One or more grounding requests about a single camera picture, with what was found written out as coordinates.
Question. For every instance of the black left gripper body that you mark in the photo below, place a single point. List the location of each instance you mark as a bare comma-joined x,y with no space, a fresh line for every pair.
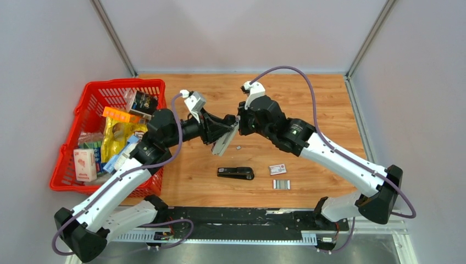
207,133

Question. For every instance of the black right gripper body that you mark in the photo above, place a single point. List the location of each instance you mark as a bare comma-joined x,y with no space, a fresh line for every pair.
242,111

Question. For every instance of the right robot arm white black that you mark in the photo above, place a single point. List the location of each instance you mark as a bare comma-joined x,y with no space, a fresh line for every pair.
376,185

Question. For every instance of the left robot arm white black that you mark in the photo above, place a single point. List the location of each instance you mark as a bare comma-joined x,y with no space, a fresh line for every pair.
87,228

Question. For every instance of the black stapler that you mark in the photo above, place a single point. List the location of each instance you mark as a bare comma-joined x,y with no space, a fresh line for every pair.
243,173

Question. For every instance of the strip of staples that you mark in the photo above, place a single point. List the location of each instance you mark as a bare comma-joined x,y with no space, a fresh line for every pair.
281,184

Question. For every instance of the small staple box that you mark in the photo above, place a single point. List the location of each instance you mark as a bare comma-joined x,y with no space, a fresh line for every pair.
277,169

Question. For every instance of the black box in basket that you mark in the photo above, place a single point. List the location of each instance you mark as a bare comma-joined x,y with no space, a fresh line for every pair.
141,104

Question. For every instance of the orange block in basket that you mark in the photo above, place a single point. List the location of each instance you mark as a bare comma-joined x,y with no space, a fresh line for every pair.
121,116

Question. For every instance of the yellow snack bag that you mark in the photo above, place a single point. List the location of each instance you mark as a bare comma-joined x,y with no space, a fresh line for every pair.
116,135

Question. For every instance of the green box in basket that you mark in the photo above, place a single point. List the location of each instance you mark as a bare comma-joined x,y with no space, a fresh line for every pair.
96,147

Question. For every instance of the red plastic basket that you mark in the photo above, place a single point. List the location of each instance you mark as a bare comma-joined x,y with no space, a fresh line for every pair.
96,96

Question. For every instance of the white pink sponge box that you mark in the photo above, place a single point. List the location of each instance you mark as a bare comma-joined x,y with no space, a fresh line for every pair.
85,167

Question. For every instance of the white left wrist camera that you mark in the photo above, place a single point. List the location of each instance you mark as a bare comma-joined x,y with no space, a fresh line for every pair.
194,102

